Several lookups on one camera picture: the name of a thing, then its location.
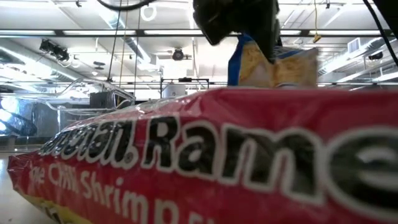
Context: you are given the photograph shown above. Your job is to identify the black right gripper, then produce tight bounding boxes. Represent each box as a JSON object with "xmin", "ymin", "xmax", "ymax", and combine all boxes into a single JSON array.
[{"xmin": 192, "ymin": 0, "xmax": 282, "ymax": 65}]

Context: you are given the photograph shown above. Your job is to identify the blue Maruchan ramen pack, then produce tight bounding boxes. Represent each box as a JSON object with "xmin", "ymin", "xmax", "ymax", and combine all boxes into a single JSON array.
[{"xmin": 227, "ymin": 33, "xmax": 320, "ymax": 89}]

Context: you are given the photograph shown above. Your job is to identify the white air vent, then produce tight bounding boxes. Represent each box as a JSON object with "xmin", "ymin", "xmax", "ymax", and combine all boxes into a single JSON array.
[{"xmin": 347, "ymin": 37, "xmax": 364, "ymax": 54}]

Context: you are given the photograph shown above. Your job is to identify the round black ceiling spotlight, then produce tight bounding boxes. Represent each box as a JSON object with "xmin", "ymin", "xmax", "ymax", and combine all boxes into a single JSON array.
[{"xmin": 172, "ymin": 47, "xmax": 185, "ymax": 62}]

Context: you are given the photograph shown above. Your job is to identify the white cylinder container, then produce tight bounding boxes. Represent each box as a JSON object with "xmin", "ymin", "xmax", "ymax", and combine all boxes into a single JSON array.
[{"xmin": 162, "ymin": 83, "xmax": 187, "ymax": 99}]

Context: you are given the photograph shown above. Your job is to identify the red and green ramen pack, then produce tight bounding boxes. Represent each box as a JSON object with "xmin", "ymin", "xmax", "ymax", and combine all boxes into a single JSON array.
[{"xmin": 6, "ymin": 86, "xmax": 398, "ymax": 224}]

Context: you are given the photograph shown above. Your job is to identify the black box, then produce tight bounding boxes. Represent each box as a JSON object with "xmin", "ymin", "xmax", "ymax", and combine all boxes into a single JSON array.
[{"xmin": 89, "ymin": 91, "xmax": 118, "ymax": 110}]

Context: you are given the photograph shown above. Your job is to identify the black ceiling device cluster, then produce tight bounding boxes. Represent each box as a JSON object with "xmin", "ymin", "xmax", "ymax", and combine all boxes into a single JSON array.
[{"xmin": 39, "ymin": 39, "xmax": 71, "ymax": 62}]

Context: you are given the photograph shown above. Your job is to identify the clear plastic bin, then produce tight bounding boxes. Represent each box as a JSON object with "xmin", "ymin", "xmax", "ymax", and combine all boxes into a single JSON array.
[{"xmin": 0, "ymin": 77, "xmax": 137, "ymax": 138}]

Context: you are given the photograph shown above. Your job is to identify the silver ceiling duct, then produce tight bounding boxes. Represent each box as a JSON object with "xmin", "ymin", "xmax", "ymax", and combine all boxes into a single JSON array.
[{"xmin": 99, "ymin": 6, "xmax": 162, "ymax": 72}]

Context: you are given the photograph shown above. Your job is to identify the black hanging cable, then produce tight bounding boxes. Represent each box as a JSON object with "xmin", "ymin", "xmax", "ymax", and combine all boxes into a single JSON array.
[{"xmin": 106, "ymin": 0, "xmax": 123, "ymax": 82}]

